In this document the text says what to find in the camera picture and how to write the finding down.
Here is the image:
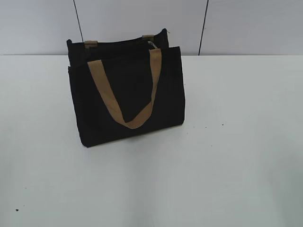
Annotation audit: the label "black tote bag tan handles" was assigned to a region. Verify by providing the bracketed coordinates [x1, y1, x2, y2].
[67, 29, 185, 148]

